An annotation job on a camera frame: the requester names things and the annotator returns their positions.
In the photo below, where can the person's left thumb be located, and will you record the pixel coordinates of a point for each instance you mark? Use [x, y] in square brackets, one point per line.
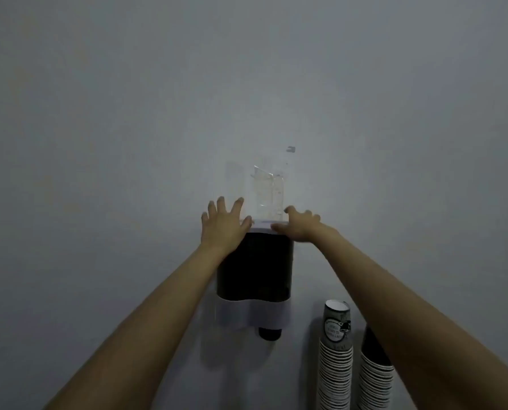
[245, 223]

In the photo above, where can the single black paper cup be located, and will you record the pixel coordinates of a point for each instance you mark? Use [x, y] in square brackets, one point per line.
[270, 333]

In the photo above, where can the person's left little finger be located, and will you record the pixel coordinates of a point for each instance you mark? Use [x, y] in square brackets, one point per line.
[205, 220]

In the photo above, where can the person's right thumb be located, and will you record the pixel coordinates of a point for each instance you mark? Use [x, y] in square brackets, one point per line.
[280, 228]

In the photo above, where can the stack of paper cups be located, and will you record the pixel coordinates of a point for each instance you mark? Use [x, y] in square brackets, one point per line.
[375, 371]
[336, 358]

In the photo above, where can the black and white cup dispenser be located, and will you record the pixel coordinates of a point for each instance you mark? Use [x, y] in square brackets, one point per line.
[256, 273]

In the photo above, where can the transparent dispenser lid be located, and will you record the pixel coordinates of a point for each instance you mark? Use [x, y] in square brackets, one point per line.
[270, 192]

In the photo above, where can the person's right forearm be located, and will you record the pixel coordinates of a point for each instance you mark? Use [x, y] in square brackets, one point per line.
[412, 324]

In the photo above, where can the person's left hand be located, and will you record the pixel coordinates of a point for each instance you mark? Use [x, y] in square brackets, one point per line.
[225, 230]

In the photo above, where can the person's right hand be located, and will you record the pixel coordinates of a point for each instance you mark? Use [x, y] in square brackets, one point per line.
[301, 229]

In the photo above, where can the person's left middle finger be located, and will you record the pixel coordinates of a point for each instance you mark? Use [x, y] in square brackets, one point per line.
[222, 205]

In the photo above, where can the person's left forearm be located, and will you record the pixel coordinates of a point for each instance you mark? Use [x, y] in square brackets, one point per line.
[151, 324]

